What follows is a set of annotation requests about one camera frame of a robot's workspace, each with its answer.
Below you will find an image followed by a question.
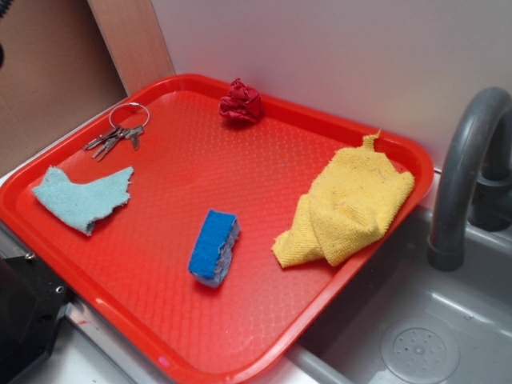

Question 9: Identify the crumpled red paper ball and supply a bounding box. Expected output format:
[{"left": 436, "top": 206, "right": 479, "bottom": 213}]
[{"left": 218, "top": 78, "right": 262, "bottom": 122}]

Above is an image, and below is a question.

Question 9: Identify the silver key ring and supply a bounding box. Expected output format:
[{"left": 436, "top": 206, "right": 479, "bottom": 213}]
[{"left": 109, "top": 102, "right": 150, "bottom": 130}]

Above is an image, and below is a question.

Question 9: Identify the grey plastic faucet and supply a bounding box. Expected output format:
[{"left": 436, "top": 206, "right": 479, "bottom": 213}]
[{"left": 427, "top": 87, "right": 511, "bottom": 271}]

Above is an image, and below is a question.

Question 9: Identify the red plastic tray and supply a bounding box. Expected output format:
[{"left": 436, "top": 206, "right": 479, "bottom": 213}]
[{"left": 0, "top": 74, "right": 436, "bottom": 384}]

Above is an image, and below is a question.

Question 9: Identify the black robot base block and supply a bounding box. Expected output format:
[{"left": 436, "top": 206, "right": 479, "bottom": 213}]
[{"left": 1, "top": 257, "right": 70, "bottom": 383}]

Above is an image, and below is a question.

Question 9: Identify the blue sponge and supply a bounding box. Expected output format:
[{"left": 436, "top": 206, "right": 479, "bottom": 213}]
[{"left": 188, "top": 210, "right": 240, "bottom": 289}]

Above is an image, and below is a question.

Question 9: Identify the silver keys bunch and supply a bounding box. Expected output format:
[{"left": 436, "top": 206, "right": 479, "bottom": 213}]
[{"left": 83, "top": 126, "right": 144, "bottom": 162}]

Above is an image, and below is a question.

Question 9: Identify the yellow microfiber cloth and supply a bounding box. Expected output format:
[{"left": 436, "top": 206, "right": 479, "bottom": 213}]
[{"left": 271, "top": 134, "right": 415, "bottom": 268}]

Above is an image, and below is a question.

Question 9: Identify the grey plastic sink basin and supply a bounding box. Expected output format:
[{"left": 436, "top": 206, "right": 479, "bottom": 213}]
[{"left": 298, "top": 207, "right": 512, "bottom": 384}]

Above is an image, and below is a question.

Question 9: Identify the brown cardboard panel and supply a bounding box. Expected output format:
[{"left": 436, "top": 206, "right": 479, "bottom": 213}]
[{"left": 1, "top": 1, "right": 126, "bottom": 174}]

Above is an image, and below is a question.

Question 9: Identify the light blue cloth scrap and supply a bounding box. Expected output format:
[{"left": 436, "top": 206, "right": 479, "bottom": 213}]
[{"left": 32, "top": 166, "right": 134, "bottom": 236}]

